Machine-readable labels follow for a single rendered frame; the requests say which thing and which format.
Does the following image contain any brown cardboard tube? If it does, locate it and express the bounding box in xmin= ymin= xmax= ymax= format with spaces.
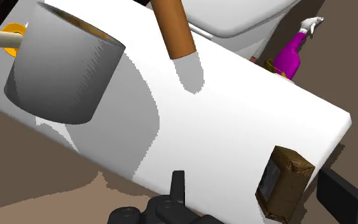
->
xmin=151 ymin=0 xmax=197 ymax=60

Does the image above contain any brown wrapped box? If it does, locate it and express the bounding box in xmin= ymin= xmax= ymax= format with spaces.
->
xmin=255 ymin=144 xmax=316 ymax=224

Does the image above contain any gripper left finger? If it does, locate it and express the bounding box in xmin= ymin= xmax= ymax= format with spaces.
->
xmin=106 ymin=169 xmax=223 ymax=224

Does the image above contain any white toilet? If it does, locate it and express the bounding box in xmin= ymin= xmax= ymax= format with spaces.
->
xmin=0 ymin=0 xmax=353 ymax=224

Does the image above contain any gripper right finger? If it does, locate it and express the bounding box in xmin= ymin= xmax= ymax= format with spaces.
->
xmin=316 ymin=165 xmax=358 ymax=224

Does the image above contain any grey toilet paper roll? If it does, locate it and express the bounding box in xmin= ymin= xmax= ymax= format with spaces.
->
xmin=3 ymin=1 xmax=127 ymax=125

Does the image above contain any magenta spray bottle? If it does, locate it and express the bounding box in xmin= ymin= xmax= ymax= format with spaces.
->
xmin=272 ymin=17 xmax=325 ymax=81

